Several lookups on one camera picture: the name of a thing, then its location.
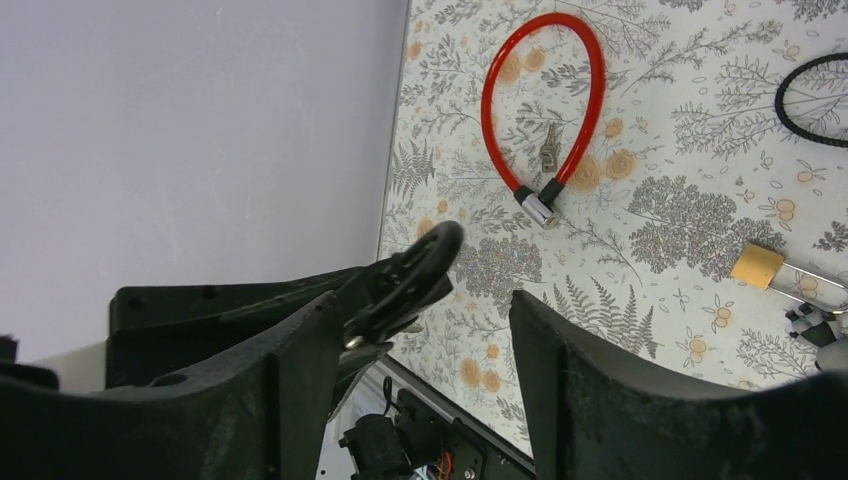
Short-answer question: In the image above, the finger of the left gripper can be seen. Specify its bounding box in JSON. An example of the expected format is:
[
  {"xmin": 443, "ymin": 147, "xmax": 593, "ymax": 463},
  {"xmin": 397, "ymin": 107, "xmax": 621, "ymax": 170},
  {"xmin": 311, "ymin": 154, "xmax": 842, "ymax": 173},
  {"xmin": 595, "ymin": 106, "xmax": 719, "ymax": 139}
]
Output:
[{"xmin": 105, "ymin": 266, "xmax": 396, "ymax": 411}]

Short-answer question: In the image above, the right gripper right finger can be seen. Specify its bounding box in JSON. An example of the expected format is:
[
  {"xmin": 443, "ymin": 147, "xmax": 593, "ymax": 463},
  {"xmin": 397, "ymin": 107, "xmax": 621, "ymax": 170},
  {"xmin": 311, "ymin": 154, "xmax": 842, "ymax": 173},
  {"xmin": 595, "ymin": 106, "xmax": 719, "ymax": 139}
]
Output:
[{"xmin": 509, "ymin": 290, "xmax": 847, "ymax": 479}]

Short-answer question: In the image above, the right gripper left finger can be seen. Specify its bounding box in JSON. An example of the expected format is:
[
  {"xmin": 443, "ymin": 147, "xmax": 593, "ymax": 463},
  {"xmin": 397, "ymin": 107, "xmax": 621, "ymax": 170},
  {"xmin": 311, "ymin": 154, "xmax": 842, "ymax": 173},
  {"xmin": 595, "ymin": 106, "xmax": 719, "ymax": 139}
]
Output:
[{"xmin": 1, "ymin": 293, "xmax": 342, "ymax": 479}]

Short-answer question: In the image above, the red cable lock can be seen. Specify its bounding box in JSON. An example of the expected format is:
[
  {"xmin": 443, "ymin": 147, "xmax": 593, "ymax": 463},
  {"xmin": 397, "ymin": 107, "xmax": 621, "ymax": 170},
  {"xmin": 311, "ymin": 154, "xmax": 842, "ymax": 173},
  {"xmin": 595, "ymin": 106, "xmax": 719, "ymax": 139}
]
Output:
[{"xmin": 480, "ymin": 11, "xmax": 607, "ymax": 231}]

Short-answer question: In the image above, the brass padlock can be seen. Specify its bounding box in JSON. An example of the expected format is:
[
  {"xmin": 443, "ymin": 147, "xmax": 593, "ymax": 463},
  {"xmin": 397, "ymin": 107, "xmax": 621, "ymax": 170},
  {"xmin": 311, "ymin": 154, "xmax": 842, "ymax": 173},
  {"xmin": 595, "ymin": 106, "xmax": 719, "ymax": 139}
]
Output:
[{"xmin": 729, "ymin": 242, "xmax": 848, "ymax": 372}]

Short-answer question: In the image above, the black padlock with keys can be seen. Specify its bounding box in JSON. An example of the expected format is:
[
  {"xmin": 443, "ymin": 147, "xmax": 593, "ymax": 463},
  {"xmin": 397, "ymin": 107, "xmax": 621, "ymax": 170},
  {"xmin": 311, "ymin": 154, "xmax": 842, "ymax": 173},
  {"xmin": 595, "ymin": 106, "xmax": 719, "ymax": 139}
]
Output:
[{"xmin": 337, "ymin": 221, "xmax": 464, "ymax": 350}]

